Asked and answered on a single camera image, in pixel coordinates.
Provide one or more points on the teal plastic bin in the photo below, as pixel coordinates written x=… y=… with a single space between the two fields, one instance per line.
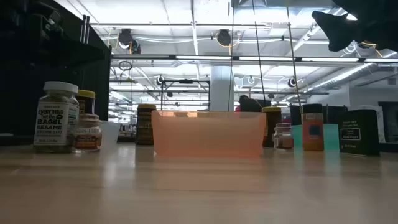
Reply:
x=331 y=137

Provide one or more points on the bagel seasoning jar white lid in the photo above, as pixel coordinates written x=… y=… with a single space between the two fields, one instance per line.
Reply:
x=56 y=124

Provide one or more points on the white column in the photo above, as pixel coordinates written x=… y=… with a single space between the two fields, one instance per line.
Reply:
x=221 y=90

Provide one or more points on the dark spice jar yellow lid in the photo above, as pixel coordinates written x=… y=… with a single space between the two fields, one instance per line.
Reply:
x=273 y=124
x=87 y=102
x=145 y=127

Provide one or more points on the black curtain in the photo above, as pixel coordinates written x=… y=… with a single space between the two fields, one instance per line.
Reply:
x=18 y=102

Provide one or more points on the black metal rack frame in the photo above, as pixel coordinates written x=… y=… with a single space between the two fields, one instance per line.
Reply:
x=186 y=81

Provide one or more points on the long ceiling light bar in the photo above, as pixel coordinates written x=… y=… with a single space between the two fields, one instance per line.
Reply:
x=202 y=58

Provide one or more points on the orange plastic bin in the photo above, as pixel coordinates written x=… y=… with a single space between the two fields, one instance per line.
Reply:
x=208 y=137

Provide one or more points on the dark window frame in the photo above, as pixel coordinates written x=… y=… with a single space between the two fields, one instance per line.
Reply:
x=390 y=121

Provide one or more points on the silver ceiling duct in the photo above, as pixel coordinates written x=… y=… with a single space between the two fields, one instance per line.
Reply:
x=357 y=73

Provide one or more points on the person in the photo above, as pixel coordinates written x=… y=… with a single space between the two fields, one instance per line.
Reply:
x=243 y=100

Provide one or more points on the small spice jar brown lid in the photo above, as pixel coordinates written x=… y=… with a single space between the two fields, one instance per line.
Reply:
x=88 y=137
x=283 y=140

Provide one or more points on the black monitor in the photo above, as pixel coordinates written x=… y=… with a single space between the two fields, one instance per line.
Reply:
x=259 y=105

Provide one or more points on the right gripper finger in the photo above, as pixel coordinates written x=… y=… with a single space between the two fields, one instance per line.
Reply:
x=339 y=31

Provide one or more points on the clear plastic bin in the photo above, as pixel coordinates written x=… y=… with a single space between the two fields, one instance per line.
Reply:
x=110 y=132

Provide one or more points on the black partition panel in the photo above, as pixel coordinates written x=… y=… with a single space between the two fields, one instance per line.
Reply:
x=334 y=115

